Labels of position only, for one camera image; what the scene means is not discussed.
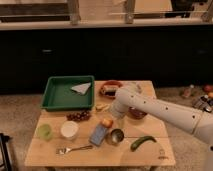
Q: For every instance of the red yellow apple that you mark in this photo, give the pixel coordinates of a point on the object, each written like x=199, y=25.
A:
x=107, y=122

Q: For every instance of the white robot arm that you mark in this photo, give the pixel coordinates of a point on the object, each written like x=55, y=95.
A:
x=193, y=121

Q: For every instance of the small metal cup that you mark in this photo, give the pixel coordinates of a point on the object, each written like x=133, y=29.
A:
x=117, y=136

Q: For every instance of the white paper cup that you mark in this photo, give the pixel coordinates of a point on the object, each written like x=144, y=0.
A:
x=69, y=129

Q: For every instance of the light green plastic cup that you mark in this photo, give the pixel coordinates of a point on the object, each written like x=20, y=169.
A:
x=44, y=132

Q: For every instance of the yellow banana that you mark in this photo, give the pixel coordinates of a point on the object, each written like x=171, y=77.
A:
x=102, y=107

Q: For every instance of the white triangular cloth piece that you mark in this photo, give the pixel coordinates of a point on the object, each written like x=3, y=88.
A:
x=81, y=88

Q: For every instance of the bunch of dark grapes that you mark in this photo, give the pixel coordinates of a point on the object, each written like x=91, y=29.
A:
x=79, y=116

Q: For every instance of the dark maroon bowl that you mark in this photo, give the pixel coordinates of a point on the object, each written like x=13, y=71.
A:
x=137, y=114

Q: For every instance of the green plastic tray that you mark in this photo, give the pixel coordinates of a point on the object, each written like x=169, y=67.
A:
x=58, y=95

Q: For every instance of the blue sponge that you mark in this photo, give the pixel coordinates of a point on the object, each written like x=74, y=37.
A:
x=98, y=135

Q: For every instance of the wooden table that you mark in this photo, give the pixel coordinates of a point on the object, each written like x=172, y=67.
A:
x=42, y=153

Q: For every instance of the green cucumber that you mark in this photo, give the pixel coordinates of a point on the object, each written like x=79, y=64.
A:
x=140, y=141

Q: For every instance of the silver metal fork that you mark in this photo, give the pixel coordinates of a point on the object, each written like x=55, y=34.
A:
x=62, y=151

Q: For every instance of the black stand on floor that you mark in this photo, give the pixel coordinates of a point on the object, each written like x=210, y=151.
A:
x=6, y=163

